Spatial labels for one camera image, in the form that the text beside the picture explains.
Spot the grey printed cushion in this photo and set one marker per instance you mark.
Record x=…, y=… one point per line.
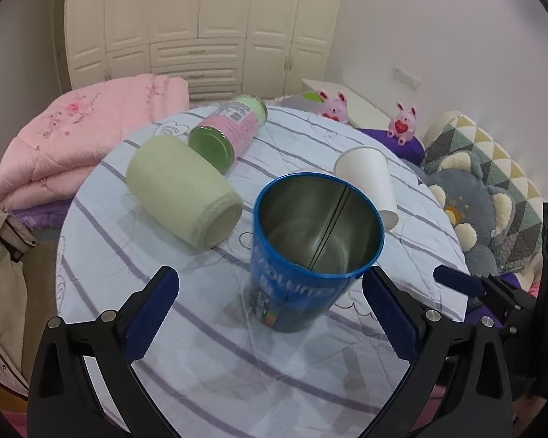
x=297, y=100

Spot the white paper cup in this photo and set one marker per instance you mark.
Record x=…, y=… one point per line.
x=370, y=182

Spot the triangle patterned quilt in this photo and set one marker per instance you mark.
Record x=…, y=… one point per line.
x=493, y=146

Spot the light green yarn roll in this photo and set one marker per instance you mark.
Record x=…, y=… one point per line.
x=173, y=182

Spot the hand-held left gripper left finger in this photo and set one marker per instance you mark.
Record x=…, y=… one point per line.
x=148, y=317

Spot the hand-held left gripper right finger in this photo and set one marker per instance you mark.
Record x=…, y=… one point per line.
x=395, y=317

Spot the pink folded quilt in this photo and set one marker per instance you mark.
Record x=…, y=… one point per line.
x=73, y=123

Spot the grey plush flower cushion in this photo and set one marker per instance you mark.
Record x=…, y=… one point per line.
x=477, y=200

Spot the cream wardrobe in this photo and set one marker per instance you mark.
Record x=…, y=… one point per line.
x=187, y=18

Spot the blue metal can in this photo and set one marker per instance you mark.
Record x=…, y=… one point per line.
x=283, y=292

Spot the pink plush pig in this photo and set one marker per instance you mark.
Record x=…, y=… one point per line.
x=334, y=108
x=402, y=124

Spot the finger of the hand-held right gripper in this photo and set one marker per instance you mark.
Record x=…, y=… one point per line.
x=459, y=281

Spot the white bedside shelf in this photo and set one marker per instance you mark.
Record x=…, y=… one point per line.
x=370, y=109

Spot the striped white tablecloth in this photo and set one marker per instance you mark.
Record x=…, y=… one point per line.
x=201, y=365

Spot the beige jacket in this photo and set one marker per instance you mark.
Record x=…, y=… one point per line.
x=4, y=283

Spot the pink jar with green lid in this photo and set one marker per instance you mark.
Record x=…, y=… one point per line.
x=237, y=123

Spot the white wall socket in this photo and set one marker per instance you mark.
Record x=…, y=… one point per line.
x=407, y=77

